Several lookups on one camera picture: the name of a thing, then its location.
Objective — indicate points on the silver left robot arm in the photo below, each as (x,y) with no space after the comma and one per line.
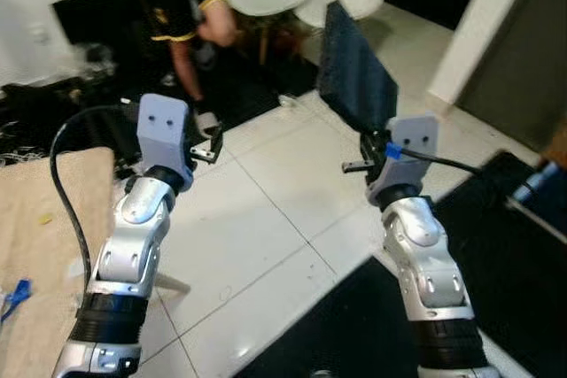
(133,245)

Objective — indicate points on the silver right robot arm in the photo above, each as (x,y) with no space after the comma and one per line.
(430,263)

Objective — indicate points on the white sandal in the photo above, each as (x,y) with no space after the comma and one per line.
(207,122)

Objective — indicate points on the dark blue fabric panel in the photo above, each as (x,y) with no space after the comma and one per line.
(354,73)

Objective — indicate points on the wooden table leg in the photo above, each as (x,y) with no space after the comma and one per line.
(173,285)

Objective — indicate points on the person in black shorts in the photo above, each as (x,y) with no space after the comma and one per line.
(182,6)

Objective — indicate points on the black shaggy rug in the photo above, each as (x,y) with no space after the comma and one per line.
(53,117)

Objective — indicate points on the small yellow scrap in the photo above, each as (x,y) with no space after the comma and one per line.
(42,218)

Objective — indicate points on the dark door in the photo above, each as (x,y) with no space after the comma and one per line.
(523,50)

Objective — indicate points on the beige table cloth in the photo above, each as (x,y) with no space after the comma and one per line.
(40,254)

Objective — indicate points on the blue plastic scrap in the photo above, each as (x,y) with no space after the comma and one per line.
(18,294)

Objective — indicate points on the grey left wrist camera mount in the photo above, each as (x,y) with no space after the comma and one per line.
(164,130)

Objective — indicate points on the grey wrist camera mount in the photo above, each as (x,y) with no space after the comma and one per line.
(407,152)
(164,130)

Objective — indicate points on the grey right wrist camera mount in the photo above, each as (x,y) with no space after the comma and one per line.
(407,152)

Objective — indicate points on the white metal rail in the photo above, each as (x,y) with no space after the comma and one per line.
(540,219)

